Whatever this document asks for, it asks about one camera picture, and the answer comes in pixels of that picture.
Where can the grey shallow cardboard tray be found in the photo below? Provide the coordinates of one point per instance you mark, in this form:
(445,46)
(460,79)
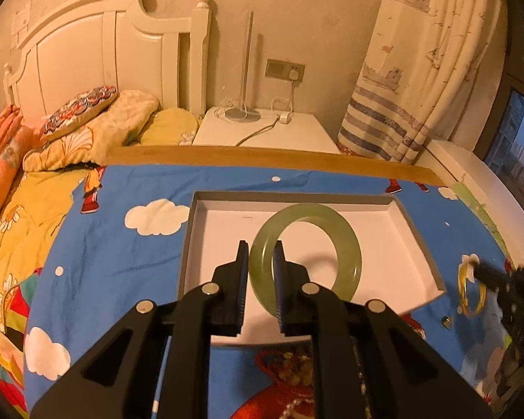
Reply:
(397,267)

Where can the white bedside table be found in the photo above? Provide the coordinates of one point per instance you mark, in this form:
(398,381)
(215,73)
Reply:
(304,132)

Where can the white wooden headboard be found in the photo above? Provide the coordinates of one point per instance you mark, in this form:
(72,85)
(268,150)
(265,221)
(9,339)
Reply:
(84,44)

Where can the gold bangle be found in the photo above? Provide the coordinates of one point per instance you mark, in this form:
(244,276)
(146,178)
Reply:
(465,270)

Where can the embroidered round cushion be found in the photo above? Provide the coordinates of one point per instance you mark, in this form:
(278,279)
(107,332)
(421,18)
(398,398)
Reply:
(78,111)

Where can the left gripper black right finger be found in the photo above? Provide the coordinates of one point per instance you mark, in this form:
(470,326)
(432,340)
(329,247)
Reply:
(367,361)

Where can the patterned cream curtain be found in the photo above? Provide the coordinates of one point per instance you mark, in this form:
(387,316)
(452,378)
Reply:
(423,54)

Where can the white window sill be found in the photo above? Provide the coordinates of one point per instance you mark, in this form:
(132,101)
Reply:
(456,165)

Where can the white charger plug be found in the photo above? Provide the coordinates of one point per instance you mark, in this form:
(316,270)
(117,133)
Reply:
(294,74)

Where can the blue cartoon bedsheet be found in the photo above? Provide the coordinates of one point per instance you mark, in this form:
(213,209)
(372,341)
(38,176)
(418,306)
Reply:
(125,244)

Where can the cream shell pattern pillow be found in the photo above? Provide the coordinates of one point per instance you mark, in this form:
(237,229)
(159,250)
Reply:
(114,127)

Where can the white power adapter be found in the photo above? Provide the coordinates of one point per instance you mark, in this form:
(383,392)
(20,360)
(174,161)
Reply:
(285,118)

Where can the green jade bangle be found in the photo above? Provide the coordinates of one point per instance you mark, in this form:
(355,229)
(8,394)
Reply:
(338,230)

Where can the folded pink quilt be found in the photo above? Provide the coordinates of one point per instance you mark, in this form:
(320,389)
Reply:
(15,141)

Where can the small green pendant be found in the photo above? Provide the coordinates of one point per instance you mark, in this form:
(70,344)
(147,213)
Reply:
(447,322)

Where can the yellow floral duvet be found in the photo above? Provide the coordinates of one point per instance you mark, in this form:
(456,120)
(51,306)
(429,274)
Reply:
(29,221)

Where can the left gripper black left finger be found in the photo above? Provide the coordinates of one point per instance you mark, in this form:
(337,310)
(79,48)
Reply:
(154,362)

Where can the wall socket panel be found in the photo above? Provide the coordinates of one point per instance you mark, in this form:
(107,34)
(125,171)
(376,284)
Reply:
(280,70)

